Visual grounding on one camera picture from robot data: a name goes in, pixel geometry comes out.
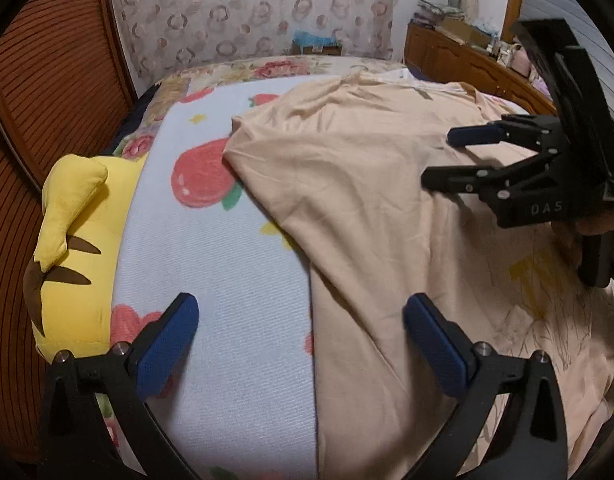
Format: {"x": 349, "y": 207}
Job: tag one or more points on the beige t-shirt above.
{"x": 367, "y": 185}

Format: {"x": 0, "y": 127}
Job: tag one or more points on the pile of folded cloths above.
{"x": 437, "y": 10}

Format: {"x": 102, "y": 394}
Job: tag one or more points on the yellow striped plush toy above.
{"x": 87, "y": 220}

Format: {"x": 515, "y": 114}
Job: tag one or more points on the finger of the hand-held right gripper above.
{"x": 474, "y": 135}
{"x": 452, "y": 179}

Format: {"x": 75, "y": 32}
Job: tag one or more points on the blue bag on box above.
{"x": 312, "y": 39}

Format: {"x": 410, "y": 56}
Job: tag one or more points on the small brown box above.
{"x": 322, "y": 50}

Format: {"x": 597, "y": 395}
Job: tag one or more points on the cardboard box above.
{"x": 462, "y": 32}

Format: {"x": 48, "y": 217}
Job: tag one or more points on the white strawberry print blanket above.
{"x": 227, "y": 285}

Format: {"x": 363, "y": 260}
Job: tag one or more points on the person's right hand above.
{"x": 594, "y": 226}

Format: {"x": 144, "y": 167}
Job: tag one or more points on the wooden side cabinet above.
{"x": 457, "y": 62}

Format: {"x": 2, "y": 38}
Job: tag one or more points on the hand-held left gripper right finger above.
{"x": 437, "y": 345}

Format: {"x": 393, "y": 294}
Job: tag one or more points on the floral bed sheet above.
{"x": 287, "y": 67}

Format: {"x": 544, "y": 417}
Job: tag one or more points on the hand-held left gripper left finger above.
{"x": 167, "y": 345}

